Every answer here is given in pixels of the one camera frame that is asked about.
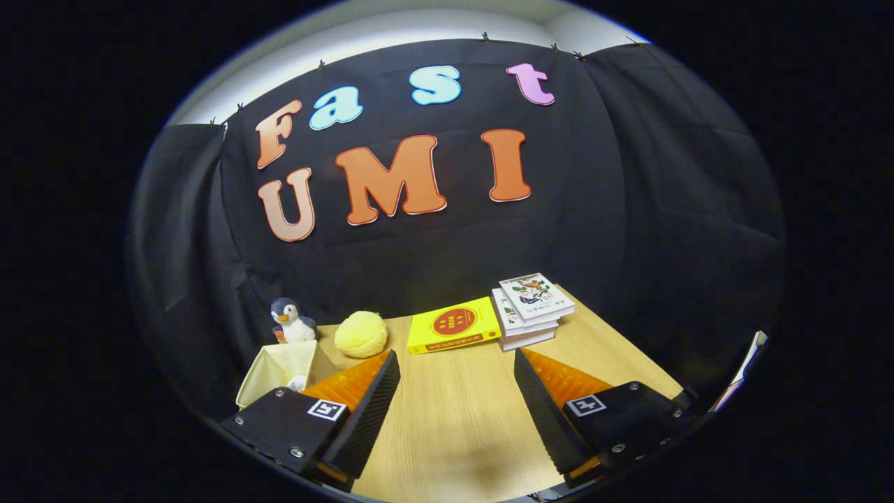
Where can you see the row of small cloth clips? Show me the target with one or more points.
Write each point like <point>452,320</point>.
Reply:
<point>484,35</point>

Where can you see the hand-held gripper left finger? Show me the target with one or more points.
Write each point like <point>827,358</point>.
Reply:
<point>370,419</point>

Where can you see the yellow fluffy plush ball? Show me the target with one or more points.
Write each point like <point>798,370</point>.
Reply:
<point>361,335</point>

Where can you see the white illustrated book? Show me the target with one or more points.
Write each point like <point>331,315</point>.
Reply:
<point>506,311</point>
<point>536,295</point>

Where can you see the white book with brown spine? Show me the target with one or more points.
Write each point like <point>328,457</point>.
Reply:
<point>527,341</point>

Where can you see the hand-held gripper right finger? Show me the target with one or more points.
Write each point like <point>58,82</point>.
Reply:
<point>545,419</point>

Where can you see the cream fabric storage box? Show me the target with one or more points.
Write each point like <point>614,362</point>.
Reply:
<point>279,360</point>

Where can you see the yellow book with red circle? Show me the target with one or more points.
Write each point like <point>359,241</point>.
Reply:
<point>454,327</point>

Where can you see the white canvas shoe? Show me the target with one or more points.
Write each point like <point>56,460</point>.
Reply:
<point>297,383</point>

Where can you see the penguin plush toy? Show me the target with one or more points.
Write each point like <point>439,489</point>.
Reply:
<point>297,328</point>

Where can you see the black backdrop cloth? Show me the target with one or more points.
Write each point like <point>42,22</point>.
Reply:
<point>628,209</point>

